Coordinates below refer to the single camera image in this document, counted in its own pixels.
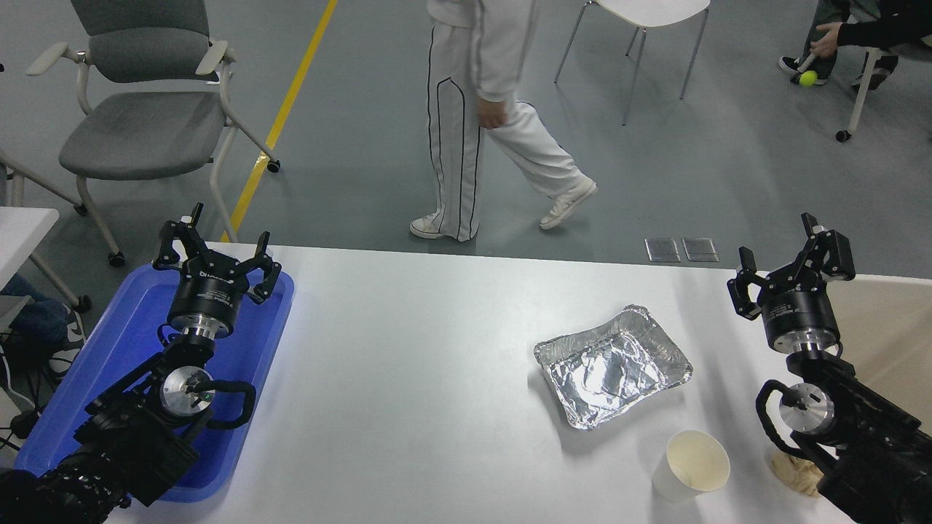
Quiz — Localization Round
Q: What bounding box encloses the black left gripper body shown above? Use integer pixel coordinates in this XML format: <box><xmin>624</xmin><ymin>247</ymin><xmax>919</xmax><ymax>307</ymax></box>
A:
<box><xmin>169</xmin><ymin>263</ymin><xmax>247</xmax><ymax>325</ymax></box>

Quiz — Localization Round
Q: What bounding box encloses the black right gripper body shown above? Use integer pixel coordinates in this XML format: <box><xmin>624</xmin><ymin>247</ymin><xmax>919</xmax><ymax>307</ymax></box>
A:
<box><xmin>759</xmin><ymin>273</ymin><xmax>840</xmax><ymax>341</ymax></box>

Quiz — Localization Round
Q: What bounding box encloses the white paper cup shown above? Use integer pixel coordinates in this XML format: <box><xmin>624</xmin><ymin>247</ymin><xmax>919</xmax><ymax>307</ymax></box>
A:
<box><xmin>652</xmin><ymin>429</ymin><xmax>731</xmax><ymax>503</ymax></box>

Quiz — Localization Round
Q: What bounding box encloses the person's hand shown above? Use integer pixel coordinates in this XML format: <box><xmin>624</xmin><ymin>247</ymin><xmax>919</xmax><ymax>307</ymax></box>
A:
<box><xmin>810</xmin><ymin>23</ymin><xmax>844</xmax><ymax>57</ymax></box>

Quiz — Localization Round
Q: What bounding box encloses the large pale bin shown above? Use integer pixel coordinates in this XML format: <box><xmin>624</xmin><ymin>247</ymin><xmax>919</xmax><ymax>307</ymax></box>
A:
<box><xmin>830</xmin><ymin>274</ymin><xmax>932</xmax><ymax>436</ymax></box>

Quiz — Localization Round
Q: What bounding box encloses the blue plastic tray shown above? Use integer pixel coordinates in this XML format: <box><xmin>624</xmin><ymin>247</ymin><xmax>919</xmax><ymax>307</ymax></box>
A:
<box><xmin>15</xmin><ymin>263</ymin><xmax>296</xmax><ymax>504</ymax></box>

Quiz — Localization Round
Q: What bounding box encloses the grey office chair with armrests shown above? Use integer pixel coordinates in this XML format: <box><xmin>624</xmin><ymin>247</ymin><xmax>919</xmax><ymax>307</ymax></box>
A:
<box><xmin>25</xmin><ymin>0</ymin><xmax>281</xmax><ymax>266</ymax></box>

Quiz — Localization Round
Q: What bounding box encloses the crumpled tan paper ball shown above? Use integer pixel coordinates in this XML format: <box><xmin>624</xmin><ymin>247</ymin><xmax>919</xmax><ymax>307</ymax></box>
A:
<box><xmin>770</xmin><ymin>448</ymin><xmax>827</xmax><ymax>498</ymax></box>

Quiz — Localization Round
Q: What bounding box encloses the person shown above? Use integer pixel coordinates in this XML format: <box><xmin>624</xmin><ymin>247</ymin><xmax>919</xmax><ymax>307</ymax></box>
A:
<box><xmin>0</xmin><ymin>273</ymin><xmax>88</xmax><ymax>383</ymax></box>
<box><xmin>409</xmin><ymin>0</ymin><xmax>598</xmax><ymax>242</ymax></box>
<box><xmin>779</xmin><ymin>0</ymin><xmax>932</xmax><ymax>92</ymax></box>

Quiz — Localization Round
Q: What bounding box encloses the white side table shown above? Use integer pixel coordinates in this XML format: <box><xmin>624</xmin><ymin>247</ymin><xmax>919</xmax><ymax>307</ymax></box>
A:
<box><xmin>0</xmin><ymin>207</ymin><xmax>92</xmax><ymax>314</ymax></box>

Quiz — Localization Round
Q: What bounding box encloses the silver foil tray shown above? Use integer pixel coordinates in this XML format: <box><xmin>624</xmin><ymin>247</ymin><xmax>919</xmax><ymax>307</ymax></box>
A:
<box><xmin>534</xmin><ymin>304</ymin><xmax>693</xmax><ymax>430</ymax></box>

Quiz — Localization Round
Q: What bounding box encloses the white-framed chair with casters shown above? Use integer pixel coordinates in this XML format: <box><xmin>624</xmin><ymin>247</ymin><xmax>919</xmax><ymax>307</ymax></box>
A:
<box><xmin>790</xmin><ymin>40</ymin><xmax>932</xmax><ymax>143</ymax></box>

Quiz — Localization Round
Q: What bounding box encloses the white chair with metal legs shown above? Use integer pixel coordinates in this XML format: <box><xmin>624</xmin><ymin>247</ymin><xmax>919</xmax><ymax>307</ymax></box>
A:
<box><xmin>553</xmin><ymin>0</ymin><xmax>711</xmax><ymax>126</ymax></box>

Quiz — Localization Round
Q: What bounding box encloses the black cable bundle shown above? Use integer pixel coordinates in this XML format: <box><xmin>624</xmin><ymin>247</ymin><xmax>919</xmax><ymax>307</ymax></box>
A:
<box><xmin>0</xmin><ymin>331</ymin><xmax>44</xmax><ymax>452</ymax></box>

